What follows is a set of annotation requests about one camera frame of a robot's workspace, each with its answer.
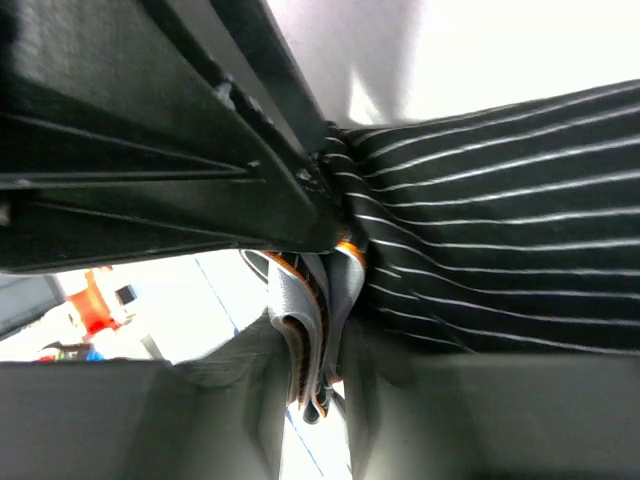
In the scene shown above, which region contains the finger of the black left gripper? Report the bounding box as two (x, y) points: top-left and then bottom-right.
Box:
(1, 1), (347, 274)

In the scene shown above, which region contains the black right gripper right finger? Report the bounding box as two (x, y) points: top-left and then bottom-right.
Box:
(340, 320), (480, 479)

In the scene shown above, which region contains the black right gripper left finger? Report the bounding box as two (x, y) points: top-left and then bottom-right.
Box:
(175, 312), (291, 479)

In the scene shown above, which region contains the black striped underwear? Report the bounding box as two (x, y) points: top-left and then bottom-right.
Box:
(241, 80), (639, 424)

